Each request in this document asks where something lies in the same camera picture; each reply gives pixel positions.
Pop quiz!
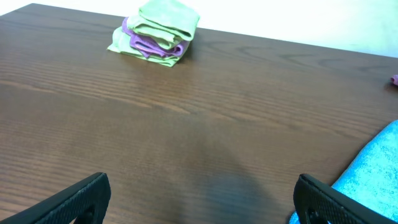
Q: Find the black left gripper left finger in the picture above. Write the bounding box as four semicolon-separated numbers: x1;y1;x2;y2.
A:
1;172;111;224

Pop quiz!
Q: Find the folded green cloth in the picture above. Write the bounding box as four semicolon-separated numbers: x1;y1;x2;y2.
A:
127;0;200;50
107;27;181;67

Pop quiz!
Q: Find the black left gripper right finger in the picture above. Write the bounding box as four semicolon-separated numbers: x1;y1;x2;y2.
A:
293;174;396;224

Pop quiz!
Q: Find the folded green cloth bottom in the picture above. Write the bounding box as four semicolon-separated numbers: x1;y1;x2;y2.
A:
107;27;181;67

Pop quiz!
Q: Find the blue microfiber cloth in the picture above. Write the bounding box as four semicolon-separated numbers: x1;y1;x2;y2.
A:
289;121;397;224

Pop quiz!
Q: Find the folded green cloth top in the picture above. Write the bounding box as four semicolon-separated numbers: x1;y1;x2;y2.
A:
127;0;200;50

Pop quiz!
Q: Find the folded purple cloth in stack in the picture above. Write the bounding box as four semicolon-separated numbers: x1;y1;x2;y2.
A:
122;17;190;58

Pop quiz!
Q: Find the purple microfiber cloth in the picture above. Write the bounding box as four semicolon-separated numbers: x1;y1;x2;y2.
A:
391;75;398;86

